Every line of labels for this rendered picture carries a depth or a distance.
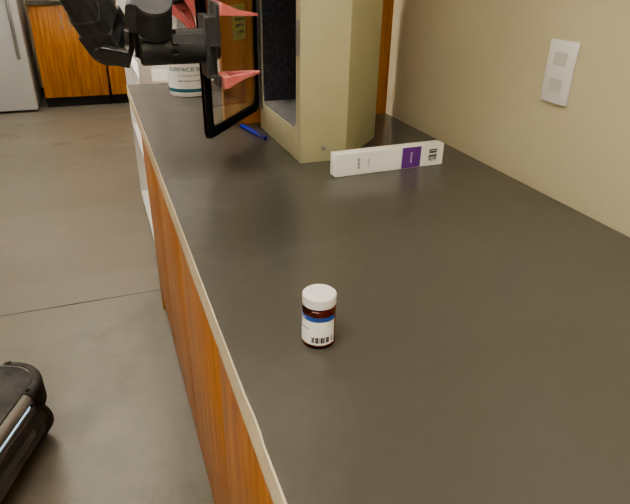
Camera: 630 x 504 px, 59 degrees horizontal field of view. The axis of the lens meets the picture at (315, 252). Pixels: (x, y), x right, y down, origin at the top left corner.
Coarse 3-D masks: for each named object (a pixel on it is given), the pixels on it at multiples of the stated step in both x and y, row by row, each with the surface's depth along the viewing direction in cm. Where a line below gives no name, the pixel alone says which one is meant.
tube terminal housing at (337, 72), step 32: (320, 0) 110; (352, 0) 113; (320, 32) 113; (352, 32) 116; (320, 64) 116; (352, 64) 120; (320, 96) 119; (352, 96) 124; (288, 128) 128; (320, 128) 122; (352, 128) 128; (320, 160) 126
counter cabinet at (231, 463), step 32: (160, 192) 161; (160, 224) 180; (160, 256) 206; (192, 288) 117; (192, 320) 128; (192, 352) 140; (192, 384) 154; (224, 384) 92; (224, 416) 99; (224, 448) 106; (224, 480) 114; (256, 480) 76
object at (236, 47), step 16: (208, 0) 112; (224, 0) 119; (240, 0) 127; (224, 16) 120; (240, 16) 128; (224, 32) 121; (240, 32) 129; (224, 48) 122; (240, 48) 131; (224, 64) 124; (240, 64) 132; (224, 96) 126; (240, 96) 134; (224, 112) 127
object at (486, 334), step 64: (192, 128) 149; (256, 128) 150; (384, 128) 152; (192, 192) 108; (256, 192) 109; (320, 192) 109; (384, 192) 110; (448, 192) 110; (512, 192) 111; (192, 256) 85; (256, 256) 85; (320, 256) 86; (384, 256) 86; (448, 256) 86; (512, 256) 87; (576, 256) 87; (256, 320) 70; (384, 320) 71; (448, 320) 71; (512, 320) 71; (576, 320) 71; (256, 384) 60; (320, 384) 60; (384, 384) 60; (448, 384) 60; (512, 384) 60; (576, 384) 60; (256, 448) 56; (320, 448) 52; (384, 448) 52; (448, 448) 52; (512, 448) 52; (576, 448) 52
